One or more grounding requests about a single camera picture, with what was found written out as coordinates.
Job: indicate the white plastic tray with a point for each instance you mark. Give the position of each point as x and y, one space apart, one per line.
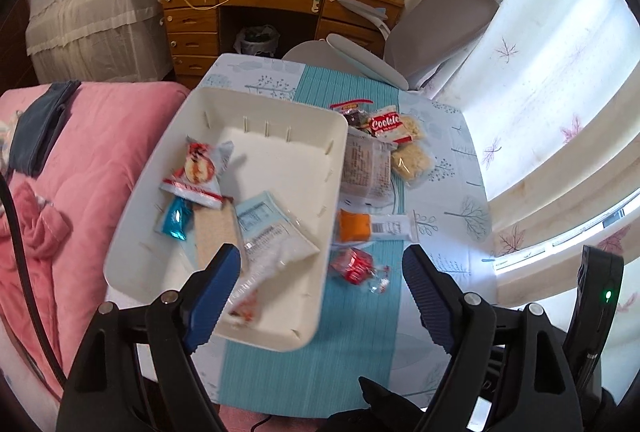
280 162

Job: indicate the red candy packet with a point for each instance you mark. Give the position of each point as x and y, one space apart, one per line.
355 264

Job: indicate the yellow crisp cake packet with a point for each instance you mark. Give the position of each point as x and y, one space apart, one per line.
410 154

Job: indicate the orange snack packet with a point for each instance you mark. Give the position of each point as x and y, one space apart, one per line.
360 227

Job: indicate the blue jeans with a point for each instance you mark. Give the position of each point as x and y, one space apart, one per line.
42 127

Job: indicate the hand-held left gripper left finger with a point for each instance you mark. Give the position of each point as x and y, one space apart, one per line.
210 304

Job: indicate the red and white cookie packet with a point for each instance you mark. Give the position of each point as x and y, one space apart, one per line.
385 124

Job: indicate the red and white snack packet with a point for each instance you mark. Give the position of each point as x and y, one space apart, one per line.
197 167

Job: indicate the tree print tablecloth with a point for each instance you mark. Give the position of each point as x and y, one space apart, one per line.
300 362

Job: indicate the trash bin with black bag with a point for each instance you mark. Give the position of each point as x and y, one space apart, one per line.
257 42

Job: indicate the grey office chair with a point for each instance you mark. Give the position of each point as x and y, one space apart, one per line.
440 27

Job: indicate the leaf print curtain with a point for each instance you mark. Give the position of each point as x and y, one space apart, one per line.
550 87

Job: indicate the clear wrapped candy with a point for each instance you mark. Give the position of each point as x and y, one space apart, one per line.
380 282

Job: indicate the small blue snack packet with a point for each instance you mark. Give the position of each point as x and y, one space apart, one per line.
176 219

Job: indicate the brown chocolate snack packet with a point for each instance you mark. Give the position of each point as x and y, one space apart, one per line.
352 113

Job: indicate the clear tube packet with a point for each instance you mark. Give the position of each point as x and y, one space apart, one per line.
245 307

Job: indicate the white printed snack packet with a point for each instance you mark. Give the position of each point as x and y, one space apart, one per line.
365 167

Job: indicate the beige cake packet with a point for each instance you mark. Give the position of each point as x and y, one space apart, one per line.
215 232

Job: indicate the dark cloth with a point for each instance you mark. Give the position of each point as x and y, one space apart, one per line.
380 407

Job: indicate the clear packet with white label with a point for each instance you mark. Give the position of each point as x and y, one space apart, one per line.
270 232

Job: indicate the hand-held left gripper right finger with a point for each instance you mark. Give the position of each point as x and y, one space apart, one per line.
430 304

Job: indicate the window frame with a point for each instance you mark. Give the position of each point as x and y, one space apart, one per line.
560 239

